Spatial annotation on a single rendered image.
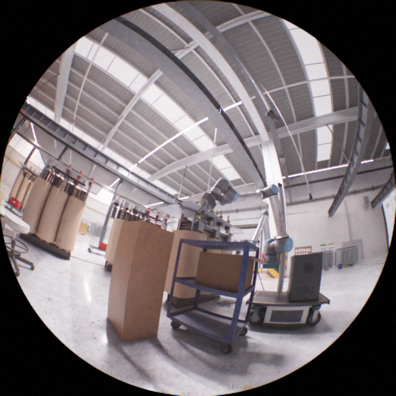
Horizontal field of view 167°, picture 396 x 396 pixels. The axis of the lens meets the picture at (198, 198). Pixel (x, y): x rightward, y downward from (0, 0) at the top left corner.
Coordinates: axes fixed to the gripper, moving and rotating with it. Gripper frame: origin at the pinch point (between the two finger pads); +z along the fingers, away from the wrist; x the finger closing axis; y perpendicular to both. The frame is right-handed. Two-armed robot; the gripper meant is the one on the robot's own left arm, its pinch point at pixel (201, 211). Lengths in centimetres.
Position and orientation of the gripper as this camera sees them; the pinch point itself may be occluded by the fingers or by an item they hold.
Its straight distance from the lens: 101.4
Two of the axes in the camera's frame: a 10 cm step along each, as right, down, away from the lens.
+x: -4.7, -6.6, -5.9
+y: -6.7, -1.7, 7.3
